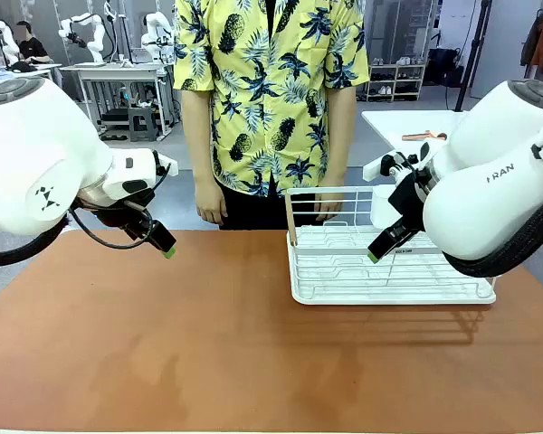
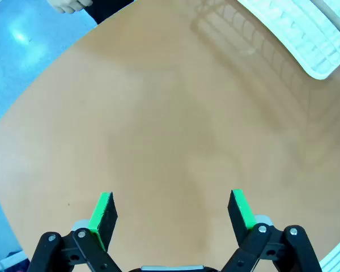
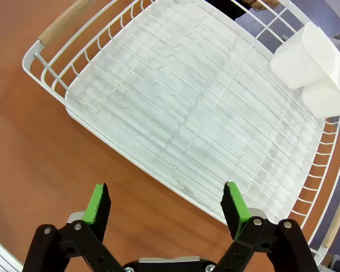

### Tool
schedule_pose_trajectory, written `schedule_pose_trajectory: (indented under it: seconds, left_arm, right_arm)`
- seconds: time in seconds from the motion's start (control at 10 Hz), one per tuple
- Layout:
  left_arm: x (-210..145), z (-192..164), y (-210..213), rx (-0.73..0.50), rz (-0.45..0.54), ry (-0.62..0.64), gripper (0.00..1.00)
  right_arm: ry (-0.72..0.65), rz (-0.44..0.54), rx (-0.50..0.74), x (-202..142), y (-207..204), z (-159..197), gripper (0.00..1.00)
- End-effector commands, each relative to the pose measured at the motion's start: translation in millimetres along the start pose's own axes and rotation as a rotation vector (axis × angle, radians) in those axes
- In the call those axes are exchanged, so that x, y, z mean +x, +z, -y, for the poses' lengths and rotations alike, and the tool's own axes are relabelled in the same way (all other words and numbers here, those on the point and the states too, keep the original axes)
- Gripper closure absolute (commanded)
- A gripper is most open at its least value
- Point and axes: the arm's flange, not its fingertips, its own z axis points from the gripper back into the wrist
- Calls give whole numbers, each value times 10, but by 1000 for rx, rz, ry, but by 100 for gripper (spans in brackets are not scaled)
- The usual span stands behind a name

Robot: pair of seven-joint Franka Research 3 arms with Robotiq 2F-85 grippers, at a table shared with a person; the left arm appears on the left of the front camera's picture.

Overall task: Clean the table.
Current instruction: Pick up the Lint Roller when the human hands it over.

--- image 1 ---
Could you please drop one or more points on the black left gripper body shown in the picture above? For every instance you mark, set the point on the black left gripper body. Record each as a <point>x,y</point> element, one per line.
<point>117,218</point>

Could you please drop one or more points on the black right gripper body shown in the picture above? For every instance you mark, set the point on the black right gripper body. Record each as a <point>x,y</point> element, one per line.
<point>412,199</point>

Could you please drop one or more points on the wooden colourful toy tool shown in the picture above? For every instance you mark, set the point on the wooden colourful toy tool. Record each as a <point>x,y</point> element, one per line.
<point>427,135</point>

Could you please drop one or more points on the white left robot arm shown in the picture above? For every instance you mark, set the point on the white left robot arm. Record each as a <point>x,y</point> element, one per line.
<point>27,158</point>

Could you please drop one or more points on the person's right forearm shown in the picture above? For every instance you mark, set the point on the person's right forearm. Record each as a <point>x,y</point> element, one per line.
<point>199,144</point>

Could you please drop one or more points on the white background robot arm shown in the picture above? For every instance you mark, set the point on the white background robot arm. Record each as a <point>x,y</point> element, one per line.
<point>88,34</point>
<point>158,36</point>

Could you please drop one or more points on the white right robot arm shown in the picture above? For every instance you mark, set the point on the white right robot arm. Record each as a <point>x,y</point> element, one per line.
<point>488,199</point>

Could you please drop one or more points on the person's left forearm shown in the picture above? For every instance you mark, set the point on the person's left forearm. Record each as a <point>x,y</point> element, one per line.
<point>343,135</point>

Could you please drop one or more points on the person's right hand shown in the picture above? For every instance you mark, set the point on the person's right hand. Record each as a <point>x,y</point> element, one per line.
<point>212,205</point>

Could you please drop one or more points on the person's left hand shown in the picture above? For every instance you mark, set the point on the person's left hand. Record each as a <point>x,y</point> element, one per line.
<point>329,199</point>

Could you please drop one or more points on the white cutlery holder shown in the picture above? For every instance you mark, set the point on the white cutlery holder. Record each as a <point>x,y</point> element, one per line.
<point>381,208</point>

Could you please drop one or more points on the white side table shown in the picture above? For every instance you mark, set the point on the white side table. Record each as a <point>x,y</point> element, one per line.
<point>402,124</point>

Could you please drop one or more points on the grey plastic stool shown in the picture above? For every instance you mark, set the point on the grey plastic stool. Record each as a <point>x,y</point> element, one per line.
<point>142,123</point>

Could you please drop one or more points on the black trousers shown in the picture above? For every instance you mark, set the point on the black trousers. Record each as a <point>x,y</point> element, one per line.
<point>262,212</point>

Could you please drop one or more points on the wooden shoe rack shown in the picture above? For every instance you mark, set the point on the wooden shoe rack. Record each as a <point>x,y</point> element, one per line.
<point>396,81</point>

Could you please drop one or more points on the black bag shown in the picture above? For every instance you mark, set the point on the black bag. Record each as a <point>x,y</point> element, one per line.
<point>443,65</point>

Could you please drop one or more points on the white background workbench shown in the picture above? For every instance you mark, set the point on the white background workbench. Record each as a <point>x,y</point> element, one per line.
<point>117,72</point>

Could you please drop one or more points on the black tripod stand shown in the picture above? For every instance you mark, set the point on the black tripod stand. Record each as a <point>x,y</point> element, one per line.
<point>473,59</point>

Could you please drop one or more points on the person in pineapple shirt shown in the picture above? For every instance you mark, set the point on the person in pineapple shirt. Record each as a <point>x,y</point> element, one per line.
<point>271,90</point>

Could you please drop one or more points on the seated person in black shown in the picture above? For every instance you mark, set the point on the seated person in black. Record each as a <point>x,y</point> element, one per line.
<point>32,47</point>

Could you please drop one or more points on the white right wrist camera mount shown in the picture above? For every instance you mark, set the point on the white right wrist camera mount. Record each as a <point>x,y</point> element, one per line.
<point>375,167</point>

